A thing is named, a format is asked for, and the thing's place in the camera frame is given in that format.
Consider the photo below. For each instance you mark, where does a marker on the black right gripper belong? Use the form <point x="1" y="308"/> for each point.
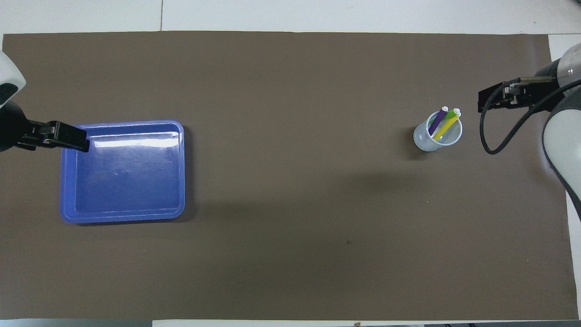
<point x="542" y="93"/>

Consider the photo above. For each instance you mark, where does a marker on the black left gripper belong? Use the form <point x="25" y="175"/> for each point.
<point x="11" y="129"/>

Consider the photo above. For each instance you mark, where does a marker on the green marker pen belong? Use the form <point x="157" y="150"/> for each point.
<point x="450" y="116"/>

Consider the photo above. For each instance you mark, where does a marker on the yellow marker pen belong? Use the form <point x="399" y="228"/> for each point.
<point x="447" y="127"/>

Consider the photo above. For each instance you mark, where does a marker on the purple marker pen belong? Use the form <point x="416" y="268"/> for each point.
<point x="436" y="122"/>

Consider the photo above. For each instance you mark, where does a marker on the translucent plastic cup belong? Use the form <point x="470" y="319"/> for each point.
<point x="422" y="143"/>

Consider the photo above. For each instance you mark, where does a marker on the blue plastic tray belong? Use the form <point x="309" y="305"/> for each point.
<point x="136" y="190"/>

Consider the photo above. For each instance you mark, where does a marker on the brown table mat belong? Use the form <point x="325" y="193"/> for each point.
<point x="290" y="227"/>

